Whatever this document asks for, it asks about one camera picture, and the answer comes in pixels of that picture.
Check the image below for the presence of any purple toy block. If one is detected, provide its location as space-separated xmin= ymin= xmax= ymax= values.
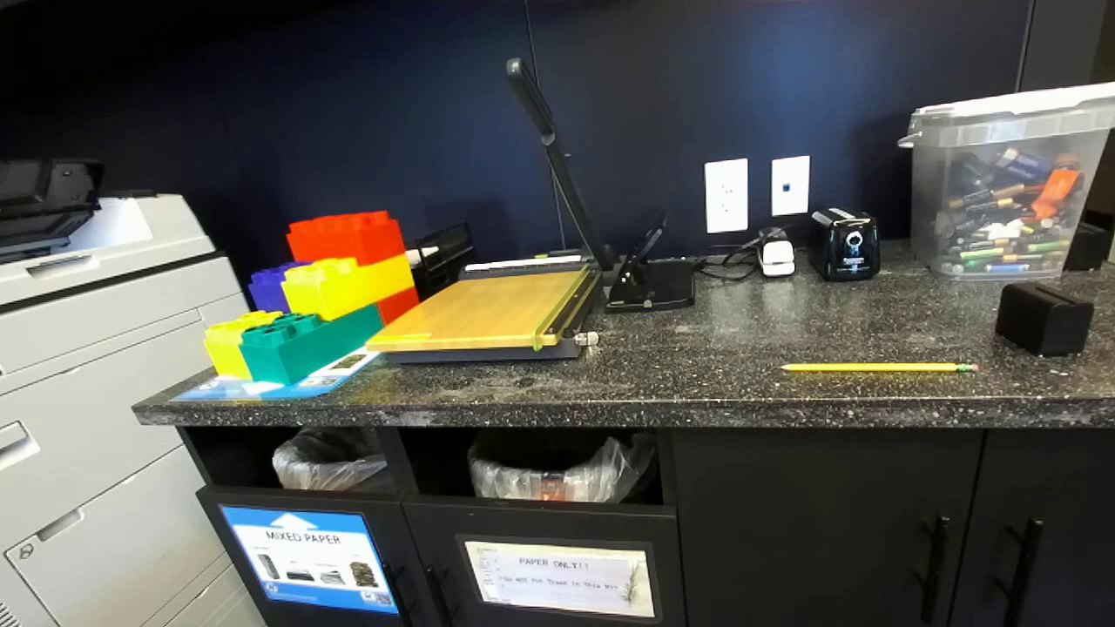
xmin=246 ymin=262 xmax=299 ymax=313

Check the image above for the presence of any small black desk object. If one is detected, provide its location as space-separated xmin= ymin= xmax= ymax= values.
xmin=1061 ymin=212 xmax=1115 ymax=279

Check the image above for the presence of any black cabinet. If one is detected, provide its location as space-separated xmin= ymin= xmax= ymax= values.
xmin=173 ymin=421 xmax=1115 ymax=627

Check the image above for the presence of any green toy block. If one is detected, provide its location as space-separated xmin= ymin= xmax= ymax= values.
xmin=237 ymin=302 xmax=385 ymax=386

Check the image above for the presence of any black cable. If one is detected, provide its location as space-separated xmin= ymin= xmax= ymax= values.
xmin=692 ymin=240 xmax=766 ymax=290

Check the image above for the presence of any black stapler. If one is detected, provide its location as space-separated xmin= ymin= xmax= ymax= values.
xmin=405 ymin=225 xmax=477 ymax=301

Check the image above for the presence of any blue recycling sign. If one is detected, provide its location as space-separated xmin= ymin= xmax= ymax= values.
xmin=215 ymin=502 xmax=405 ymax=617

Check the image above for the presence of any black cabinet door handle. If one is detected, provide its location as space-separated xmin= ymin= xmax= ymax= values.
xmin=1000 ymin=511 xmax=1047 ymax=627
xmin=915 ymin=511 xmax=954 ymax=627

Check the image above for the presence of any blank white wall plate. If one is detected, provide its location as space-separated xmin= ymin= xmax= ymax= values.
xmin=700 ymin=155 xmax=751 ymax=240

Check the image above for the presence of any small white desk device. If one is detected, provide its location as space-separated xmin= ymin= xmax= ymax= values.
xmin=751 ymin=228 xmax=802 ymax=281

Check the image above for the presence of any large yellow toy block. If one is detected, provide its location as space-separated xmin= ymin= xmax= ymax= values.
xmin=278 ymin=250 xmax=418 ymax=324

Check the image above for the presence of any black hole punch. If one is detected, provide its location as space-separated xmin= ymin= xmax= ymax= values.
xmin=599 ymin=225 xmax=700 ymax=317

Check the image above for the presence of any black electric pencil sharpener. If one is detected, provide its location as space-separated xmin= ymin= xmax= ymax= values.
xmin=803 ymin=205 xmax=886 ymax=286

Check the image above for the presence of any wooden paper cutter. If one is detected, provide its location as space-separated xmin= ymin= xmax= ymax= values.
xmin=367 ymin=56 xmax=619 ymax=369

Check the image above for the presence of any clear trash bag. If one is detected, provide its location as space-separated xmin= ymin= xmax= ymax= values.
xmin=463 ymin=431 xmax=655 ymax=506

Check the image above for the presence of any black rectangular box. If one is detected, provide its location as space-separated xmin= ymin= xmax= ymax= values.
xmin=994 ymin=279 xmax=1096 ymax=358

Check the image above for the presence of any white paper sign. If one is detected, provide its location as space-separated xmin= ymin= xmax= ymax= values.
xmin=461 ymin=536 xmax=658 ymax=625

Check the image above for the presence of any yellow pencil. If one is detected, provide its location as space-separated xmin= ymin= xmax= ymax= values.
xmin=776 ymin=358 xmax=981 ymax=379

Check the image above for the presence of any blue printed paper sheet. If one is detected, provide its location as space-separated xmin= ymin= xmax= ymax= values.
xmin=170 ymin=347 xmax=391 ymax=409

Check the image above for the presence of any clear plastic bin of markers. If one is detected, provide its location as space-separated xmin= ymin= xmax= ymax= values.
xmin=895 ymin=77 xmax=1115 ymax=281

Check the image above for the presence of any black copier tray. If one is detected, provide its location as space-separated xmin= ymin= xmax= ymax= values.
xmin=0 ymin=155 xmax=108 ymax=257

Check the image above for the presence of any grey trash bag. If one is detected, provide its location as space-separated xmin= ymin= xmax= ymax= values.
xmin=267 ymin=425 xmax=395 ymax=494

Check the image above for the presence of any small yellow toy block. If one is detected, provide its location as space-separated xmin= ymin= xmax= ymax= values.
xmin=201 ymin=306 xmax=281 ymax=384

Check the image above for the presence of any white wall plate with port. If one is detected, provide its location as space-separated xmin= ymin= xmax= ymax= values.
xmin=766 ymin=151 xmax=816 ymax=225

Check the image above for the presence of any grey office copier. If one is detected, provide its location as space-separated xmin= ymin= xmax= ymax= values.
xmin=0 ymin=193 xmax=267 ymax=627

